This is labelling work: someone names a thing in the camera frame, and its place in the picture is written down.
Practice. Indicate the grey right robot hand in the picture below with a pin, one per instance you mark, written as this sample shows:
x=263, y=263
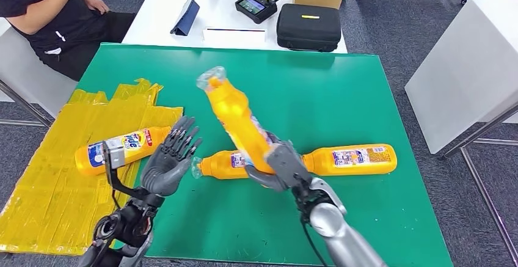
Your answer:
x=263, y=180

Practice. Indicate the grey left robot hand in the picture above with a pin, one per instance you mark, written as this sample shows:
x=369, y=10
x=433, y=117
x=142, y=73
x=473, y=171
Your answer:
x=162, y=172

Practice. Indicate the orange detergent bottle clear cap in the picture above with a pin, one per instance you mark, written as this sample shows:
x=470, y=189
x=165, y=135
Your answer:
x=234, y=115
x=214, y=168
x=137, y=141
x=323, y=164

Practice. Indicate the green table mat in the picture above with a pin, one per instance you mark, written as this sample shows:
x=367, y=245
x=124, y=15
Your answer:
x=323, y=95

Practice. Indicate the yellow taped plastic sheet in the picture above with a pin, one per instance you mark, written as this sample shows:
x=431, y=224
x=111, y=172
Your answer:
x=48, y=200

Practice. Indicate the flat white box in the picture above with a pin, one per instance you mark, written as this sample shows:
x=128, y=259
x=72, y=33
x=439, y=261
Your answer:
x=234, y=39

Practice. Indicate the white desk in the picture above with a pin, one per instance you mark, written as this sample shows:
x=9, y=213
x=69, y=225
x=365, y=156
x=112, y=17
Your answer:
x=161, y=17

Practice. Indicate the tablet with blue cover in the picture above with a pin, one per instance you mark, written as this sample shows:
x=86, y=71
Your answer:
x=186, y=17

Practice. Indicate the black carrying case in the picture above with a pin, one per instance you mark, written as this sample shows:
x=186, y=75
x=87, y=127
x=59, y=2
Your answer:
x=308, y=28

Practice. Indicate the white bench metal legs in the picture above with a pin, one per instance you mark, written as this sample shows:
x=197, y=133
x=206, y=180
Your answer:
x=24, y=79

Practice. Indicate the black remote controller with antennas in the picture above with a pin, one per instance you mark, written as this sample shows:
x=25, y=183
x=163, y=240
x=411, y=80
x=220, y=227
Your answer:
x=255, y=7

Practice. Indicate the person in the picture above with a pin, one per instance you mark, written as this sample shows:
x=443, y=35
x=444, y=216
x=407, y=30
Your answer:
x=44, y=18

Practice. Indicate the white table metal legs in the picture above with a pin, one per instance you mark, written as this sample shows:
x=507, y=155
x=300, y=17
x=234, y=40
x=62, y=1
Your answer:
x=465, y=75

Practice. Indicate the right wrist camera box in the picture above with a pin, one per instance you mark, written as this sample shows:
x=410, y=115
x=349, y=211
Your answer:
x=289, y=166

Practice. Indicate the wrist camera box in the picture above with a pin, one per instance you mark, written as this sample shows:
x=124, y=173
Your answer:
x=289, y=166
x=115, y=156

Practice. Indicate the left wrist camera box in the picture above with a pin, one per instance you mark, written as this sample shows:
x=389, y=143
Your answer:
x=115, y=156

